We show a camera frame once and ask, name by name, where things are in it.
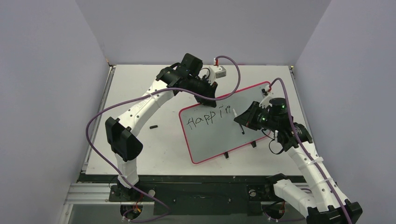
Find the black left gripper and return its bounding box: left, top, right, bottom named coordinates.
left=186, top=75, right=218, bottom=107

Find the black whiteboard marker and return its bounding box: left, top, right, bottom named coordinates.
left=233, top=108, right=245, bottom=135

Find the pink-framed whiteboard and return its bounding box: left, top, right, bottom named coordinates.
left=178, top=81, right=269, bottom=164

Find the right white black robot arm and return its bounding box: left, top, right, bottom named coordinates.
left=234, top=97, right=363, bottom=224

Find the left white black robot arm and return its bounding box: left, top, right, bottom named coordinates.
left=105, top=53, right=217, bottom=201

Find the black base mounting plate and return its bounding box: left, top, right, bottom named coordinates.
left=106, top=175, right=327, bottom=217

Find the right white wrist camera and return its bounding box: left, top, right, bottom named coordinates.
left=259, top=87, right=274, bottom=109

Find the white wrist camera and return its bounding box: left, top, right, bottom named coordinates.
left=206, top=65, right=226, bottom=84
left=259, top=87, right=274, bottom=109

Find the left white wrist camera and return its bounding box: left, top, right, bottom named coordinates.
left=206, top=65, right=226, bottom=84

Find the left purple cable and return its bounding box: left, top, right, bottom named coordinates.
left=85, top=56, right=241, bottom=223

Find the aluminium table frame rail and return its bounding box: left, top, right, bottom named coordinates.
left=65, top=183, right=270, bottom=206

